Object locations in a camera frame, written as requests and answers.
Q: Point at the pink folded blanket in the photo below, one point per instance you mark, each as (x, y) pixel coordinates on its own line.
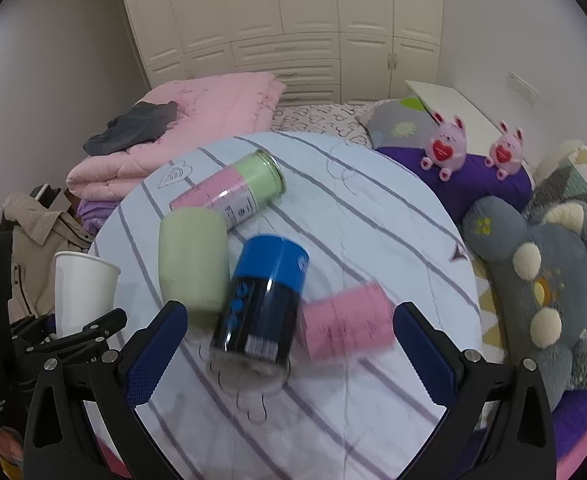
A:
(209, 109)

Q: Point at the light green cup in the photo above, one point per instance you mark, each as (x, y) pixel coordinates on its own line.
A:
(193, 262)

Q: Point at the pink and green can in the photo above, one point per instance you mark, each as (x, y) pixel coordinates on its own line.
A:
(237, 191)

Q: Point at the purple pillow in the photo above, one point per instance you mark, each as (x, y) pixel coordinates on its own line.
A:
(467, 185)

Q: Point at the cream wardrobe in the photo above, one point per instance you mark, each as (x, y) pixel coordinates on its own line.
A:
(342, 51)

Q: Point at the left pink bunny plush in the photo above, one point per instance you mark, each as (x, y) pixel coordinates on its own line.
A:
(447, 149)

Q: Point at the triangle pattern quilted pillow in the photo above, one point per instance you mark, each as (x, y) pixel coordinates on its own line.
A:
(560, 193)

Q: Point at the grey koala plush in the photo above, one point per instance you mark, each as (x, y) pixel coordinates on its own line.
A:
(539, 272)

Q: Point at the blue and black can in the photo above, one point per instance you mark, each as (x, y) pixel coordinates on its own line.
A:
(260, 314)

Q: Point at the right pink bunny plush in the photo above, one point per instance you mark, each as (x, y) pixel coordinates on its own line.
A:
(506, 153)

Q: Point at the beige jacket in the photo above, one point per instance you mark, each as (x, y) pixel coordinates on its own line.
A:
(38, 235)

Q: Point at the pink cup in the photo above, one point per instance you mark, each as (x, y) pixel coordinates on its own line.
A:
(354, 322)

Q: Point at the grey green cushion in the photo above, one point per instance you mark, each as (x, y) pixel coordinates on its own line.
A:
(398, 123)

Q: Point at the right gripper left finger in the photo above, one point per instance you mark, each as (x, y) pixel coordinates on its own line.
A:
(59, 441)

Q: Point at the pink bunny plush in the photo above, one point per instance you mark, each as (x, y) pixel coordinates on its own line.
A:
(506, 153)
(447, 149)

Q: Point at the white paper cup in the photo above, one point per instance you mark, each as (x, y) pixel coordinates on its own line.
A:
(84, 290)

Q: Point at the dark grey garment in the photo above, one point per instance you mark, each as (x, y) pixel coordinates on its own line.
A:
(144, 122)

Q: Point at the purple folded cloth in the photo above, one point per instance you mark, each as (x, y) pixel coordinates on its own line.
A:
(93, 214)

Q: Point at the white bedside table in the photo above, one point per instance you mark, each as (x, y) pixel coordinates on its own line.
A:
(449, 102)

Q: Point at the white wall socket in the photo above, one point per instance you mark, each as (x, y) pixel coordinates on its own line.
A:
(522, 88)

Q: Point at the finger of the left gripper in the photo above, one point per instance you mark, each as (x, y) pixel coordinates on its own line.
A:
(38, 338)

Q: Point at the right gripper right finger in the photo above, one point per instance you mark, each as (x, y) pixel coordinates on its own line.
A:
(497, 422)

